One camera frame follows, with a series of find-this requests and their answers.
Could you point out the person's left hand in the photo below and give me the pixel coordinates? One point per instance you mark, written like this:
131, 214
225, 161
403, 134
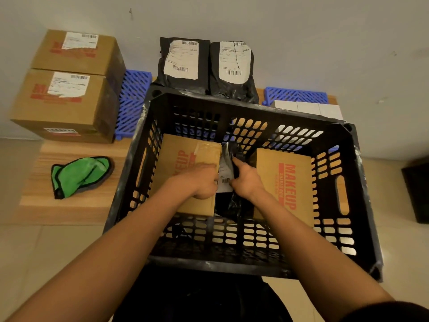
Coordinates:
197, 182

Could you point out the person's right hand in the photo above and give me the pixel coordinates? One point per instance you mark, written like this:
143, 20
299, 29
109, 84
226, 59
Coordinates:
249, 184

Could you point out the person's left fingers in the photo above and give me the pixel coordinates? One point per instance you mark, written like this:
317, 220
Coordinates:
211, 181

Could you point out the person's right fingers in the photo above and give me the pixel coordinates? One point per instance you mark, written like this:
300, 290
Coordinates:
238, 164

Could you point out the black mailer bag small label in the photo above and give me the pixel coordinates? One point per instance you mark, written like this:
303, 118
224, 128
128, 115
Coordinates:
226, 170

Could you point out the person's left forearm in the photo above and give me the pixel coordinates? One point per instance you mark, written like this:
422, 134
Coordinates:
100, 261

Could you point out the person's right forearm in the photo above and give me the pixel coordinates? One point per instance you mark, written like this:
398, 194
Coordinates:
318, 261

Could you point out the cardboard box with tape strip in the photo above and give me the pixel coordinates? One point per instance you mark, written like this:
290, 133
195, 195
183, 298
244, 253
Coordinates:
182, 154

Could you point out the cardboard box red print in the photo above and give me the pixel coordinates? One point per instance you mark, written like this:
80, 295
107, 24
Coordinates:
285, 177

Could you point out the black plastic crate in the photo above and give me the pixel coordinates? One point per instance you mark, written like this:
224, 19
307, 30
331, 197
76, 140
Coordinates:
234, 256

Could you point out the blue plastic grid pallet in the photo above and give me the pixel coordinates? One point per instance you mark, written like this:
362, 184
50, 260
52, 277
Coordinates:
132, 100
295, 96

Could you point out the white cardboard box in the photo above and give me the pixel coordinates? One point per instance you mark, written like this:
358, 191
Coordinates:
308, 108

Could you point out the black mailer bag torn label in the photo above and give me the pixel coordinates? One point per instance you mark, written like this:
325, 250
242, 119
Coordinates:
233, 63

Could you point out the person's black trousers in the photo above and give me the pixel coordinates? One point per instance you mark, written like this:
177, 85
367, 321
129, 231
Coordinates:
201, 298

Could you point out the black mailer bag white label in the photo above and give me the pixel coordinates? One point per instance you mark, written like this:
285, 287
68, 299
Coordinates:
182, 60

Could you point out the green cloth black trim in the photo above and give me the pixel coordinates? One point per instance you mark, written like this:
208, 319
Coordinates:
78, 176

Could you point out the large brown shipping box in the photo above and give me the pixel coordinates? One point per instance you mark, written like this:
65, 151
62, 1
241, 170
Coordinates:
63, 103

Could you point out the dark box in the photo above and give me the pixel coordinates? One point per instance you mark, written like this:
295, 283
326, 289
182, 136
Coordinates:
417, 191

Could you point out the small brown shipping box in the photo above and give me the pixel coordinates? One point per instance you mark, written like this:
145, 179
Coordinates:
80, 53

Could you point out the person's black sleeve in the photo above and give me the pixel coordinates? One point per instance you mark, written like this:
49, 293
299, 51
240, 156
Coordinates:
388, 313

